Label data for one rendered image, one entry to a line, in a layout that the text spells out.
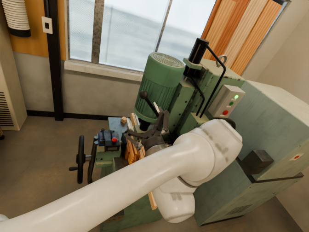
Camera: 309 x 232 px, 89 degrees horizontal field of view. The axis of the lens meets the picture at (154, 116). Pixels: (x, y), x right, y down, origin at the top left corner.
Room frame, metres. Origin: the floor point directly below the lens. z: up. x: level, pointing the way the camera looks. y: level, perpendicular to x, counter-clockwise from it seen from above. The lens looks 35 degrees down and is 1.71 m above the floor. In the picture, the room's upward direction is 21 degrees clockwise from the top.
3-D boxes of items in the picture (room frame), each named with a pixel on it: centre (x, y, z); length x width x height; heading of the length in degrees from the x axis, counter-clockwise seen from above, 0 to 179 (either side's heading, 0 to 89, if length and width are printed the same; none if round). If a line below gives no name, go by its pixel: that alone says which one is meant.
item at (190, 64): (0.80, -0.09, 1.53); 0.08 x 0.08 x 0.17; 30
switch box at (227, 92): (0.77, -0.31, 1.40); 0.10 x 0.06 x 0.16; 120
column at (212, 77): (0.88, -0.22, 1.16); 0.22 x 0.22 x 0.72; 30
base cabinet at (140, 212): (0.79, -0.07, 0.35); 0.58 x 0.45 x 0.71; 120
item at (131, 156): (0.67, 0.08, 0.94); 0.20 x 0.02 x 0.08; 30
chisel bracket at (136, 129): (0.74, 0.02, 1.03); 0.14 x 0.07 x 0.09; 120
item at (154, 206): (0.63, -0.02, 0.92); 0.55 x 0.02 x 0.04; 30
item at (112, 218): (0.43, 0.03, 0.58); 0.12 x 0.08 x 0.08; 120
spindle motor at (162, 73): (0.73, 0.04, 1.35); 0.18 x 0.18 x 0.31
